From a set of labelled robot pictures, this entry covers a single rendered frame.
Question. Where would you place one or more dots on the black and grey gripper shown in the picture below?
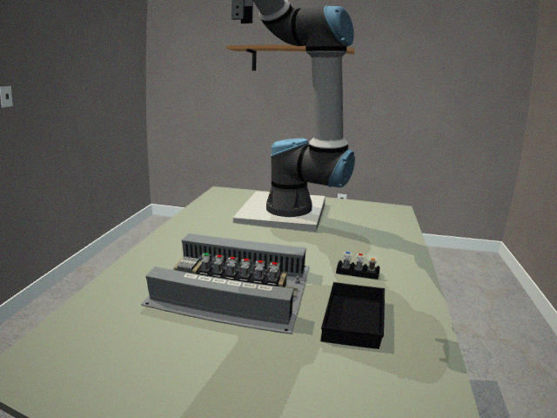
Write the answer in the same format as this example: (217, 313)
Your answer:
(242, 9)

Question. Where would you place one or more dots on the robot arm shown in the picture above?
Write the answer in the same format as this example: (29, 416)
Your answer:
(325, 32)

